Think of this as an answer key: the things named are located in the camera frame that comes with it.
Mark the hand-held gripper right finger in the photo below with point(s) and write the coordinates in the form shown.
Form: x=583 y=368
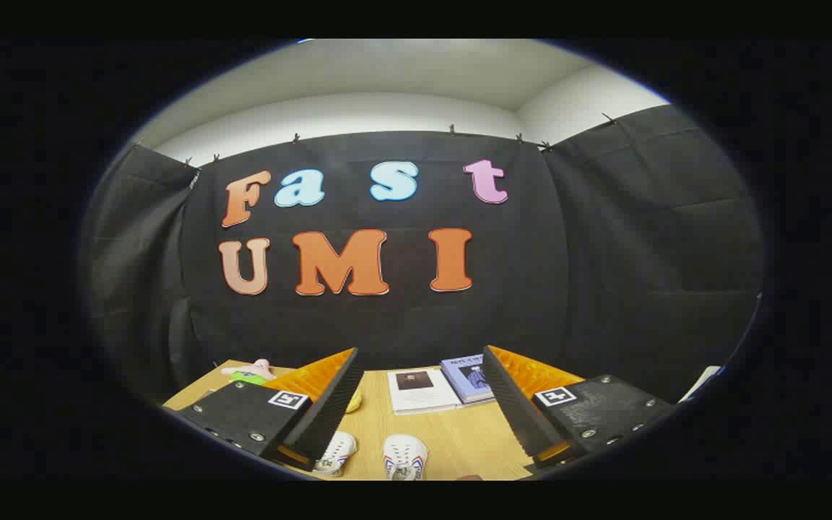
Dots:
x=513 y=412

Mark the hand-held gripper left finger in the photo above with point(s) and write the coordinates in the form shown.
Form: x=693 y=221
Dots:
x=329 y=412

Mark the white striped canvas shoe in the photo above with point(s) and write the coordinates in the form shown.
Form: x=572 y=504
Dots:
x=336 y=451
x=405 y=453

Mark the yellow plush ball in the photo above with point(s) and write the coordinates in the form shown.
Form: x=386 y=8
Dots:
x=354 y=403

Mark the blue book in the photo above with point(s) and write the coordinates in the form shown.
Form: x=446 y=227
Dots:
x=463 y=379

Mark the pink and green plush toy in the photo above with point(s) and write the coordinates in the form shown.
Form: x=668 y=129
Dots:
x=253 y=372

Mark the white book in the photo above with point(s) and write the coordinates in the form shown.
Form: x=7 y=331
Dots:
x=427 y=397

